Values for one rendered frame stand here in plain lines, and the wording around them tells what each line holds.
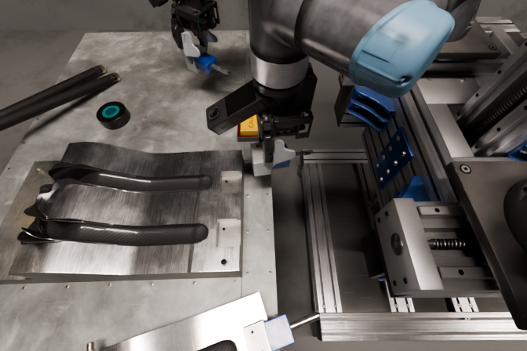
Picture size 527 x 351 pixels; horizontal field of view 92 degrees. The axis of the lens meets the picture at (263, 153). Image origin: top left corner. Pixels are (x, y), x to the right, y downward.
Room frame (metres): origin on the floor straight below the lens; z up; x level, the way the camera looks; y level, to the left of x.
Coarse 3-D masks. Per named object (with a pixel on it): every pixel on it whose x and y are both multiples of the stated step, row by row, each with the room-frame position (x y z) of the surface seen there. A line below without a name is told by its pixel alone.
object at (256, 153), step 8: (256, 144) 0.29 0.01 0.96; (256, 152) 0.27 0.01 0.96; (296, 152) 0.29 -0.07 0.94; (304, 152) 0.29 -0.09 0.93; (312, 152) 0.29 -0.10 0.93; (256, 160) 0.26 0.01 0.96; (288, 160) 0.26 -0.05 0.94; (256, 168) 0.25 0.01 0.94; (264, 168) 0.25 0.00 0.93; (272, 168) 0.26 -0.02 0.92
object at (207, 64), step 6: (198, 48) 0.61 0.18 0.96; (204, 48) 0.61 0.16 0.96; (204, 54) 0.60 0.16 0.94; (186, 60) 0.59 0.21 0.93; (198, 60) 0.58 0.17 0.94; (204, 60) 0.58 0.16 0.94; (210, 60) 0.58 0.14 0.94; (216, 60) 0.59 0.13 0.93; (192, 66) 0.58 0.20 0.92; (198, 66) 0.57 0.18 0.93; (204, 66) 0.56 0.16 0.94; (210, 66) 0.57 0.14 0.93; (216, 66) 0.56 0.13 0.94; (222, 72) 0.55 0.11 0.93; (228, 72) 0.55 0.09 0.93
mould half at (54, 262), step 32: (64, 160) 0.27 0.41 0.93; (96, 160) 0.28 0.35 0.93; (128, 160) 0.29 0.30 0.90; (160, 160) 0.30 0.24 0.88; (192, 160) 0.30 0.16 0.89; (224, 160) 0.30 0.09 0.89; (32, 192) 0.23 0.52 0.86; (64, 192) 0.20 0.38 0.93; (96, 192) 0.21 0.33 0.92; (128, 192) 0.22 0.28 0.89; (192, 192) 0.22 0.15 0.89; (128, 224) 0.15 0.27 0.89; (160, 224) 0.15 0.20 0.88; (0, 256) 0.10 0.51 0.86; (32, 256) 0.08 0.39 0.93; (64, 256) 0.09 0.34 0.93; (96, 256) 0.09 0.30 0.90; (128, 256) 0.09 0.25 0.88; (160, 256) 0.09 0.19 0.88; (192, 256) 0.09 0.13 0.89; (224, 256) 0.09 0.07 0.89
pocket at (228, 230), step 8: (224, 224) 0.16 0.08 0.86; (232, 224) 0.16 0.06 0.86; (240, 224) 0.16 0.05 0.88; (216, 232) 0.14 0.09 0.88; (224, 232) 0.14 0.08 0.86; (232, 232) 0.14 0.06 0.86; (240, 232) 0.14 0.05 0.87; (216, 240) 0.12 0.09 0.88; (224, 240) 0.13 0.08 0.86; (232, 240) 0.13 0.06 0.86; (240, 240) 0.12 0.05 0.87
